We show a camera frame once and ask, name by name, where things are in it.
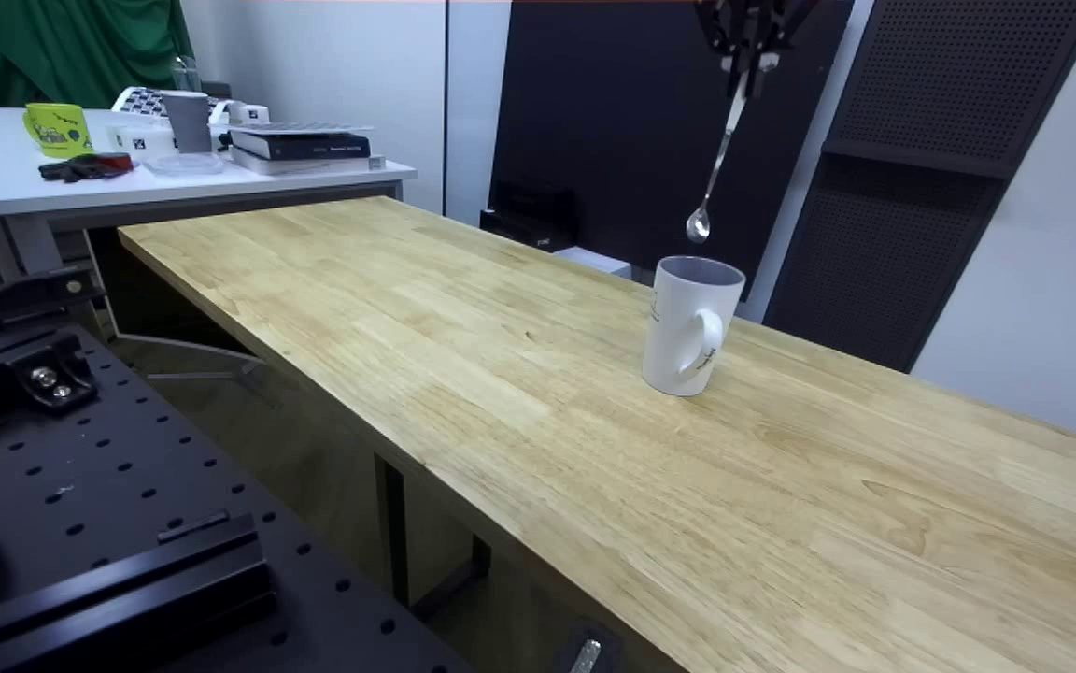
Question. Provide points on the aluminium post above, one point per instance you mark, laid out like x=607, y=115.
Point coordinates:
x=812, y=151

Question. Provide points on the silver knob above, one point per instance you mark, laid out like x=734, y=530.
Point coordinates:
x=583, y=654

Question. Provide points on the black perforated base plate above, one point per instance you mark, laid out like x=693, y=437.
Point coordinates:
x=127, y=471

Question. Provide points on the black pegboard panel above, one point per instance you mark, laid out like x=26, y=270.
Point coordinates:
x=913, y=248

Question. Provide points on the white spoon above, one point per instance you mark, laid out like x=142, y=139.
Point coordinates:
x=718, y=151

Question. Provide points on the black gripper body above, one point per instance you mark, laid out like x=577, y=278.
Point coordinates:
x=747, y=17

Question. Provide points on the white book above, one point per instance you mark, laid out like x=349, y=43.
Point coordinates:
x=315, y=164

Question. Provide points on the large dark panel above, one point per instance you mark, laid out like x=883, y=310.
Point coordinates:
x=598, y=124

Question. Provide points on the metal bolt bracket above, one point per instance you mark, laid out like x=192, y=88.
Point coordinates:
x=58, y=385

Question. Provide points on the white ceramic mug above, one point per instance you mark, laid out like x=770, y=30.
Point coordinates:
x=681, y=341

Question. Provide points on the black metal frame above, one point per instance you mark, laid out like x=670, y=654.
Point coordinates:
x=18, y=305

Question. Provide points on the grey cup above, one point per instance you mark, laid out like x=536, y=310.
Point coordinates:
x=187, y=121

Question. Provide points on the green curtain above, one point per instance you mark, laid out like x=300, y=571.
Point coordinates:
x=55, y=50

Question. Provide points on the grey keyboard-like grid tray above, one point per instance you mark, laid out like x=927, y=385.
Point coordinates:
x=138, y=107

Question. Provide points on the white side table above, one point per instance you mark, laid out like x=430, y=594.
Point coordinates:
x=18, y=174

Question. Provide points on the black and red glasses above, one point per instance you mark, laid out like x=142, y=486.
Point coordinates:
x=92, y=164

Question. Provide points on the small white box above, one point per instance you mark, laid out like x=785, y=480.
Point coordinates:
x=244, y=118

